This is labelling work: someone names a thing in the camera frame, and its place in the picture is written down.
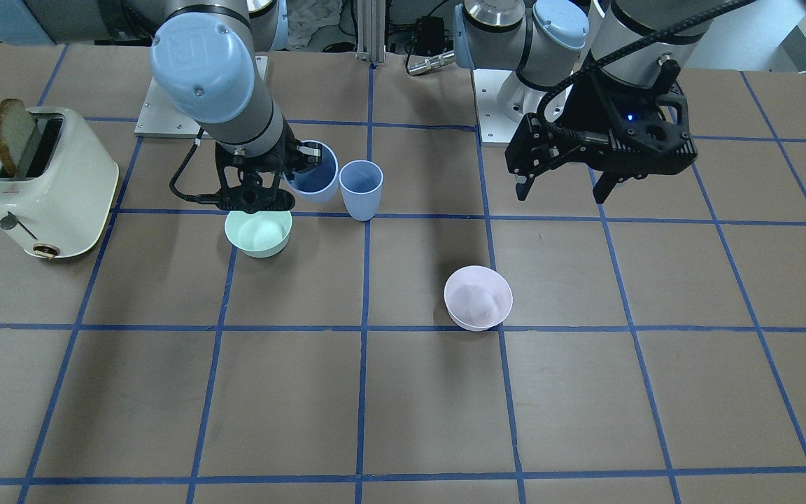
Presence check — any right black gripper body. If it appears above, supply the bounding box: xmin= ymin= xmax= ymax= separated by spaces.
xmin=214 ymin=136 xmax=299 ymax=214

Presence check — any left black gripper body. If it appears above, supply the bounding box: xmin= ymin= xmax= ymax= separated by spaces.
xmin=557 ymin=59 xmax=698 ymax=176

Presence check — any blue cup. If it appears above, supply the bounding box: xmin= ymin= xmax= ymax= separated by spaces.
xmin=285 ymin=140 xmax=339 ymax=204
xmin=339 ymin=160 xmax=383 ymax=221

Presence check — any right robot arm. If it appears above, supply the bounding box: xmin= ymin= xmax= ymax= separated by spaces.
xmin=0 ymin=1 xmax=323 ymax=214

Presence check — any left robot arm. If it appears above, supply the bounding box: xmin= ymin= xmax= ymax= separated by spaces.
xmin=452 ymin=1 xmax=716 ymax=204

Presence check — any green bowl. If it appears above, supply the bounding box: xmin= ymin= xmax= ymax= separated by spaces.
xmin=224 ymin=211 xmax=293 ymax=258

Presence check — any pink bowl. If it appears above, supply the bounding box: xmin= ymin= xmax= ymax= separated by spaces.
xmin=444 ymin=265 xmax=513 ymax=332

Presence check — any cream white toaster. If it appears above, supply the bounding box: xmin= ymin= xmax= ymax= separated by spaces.
xmin=0 ymin=106 xmax=120 ymax=258

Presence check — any bread slice in toaster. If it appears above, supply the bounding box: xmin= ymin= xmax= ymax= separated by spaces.
xmin=0 ymin=98 xmax=36 ymax=178

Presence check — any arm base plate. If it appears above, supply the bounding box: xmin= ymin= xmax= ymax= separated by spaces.
xmin=134 ymin=56 xmax=268 ymax=139
xmin=472 ymin=69 xmax=546 ymax=147

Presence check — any aluminium frame post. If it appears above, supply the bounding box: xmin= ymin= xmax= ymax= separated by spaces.
xmin=354 ymin=0 xmax=387 ymax=67

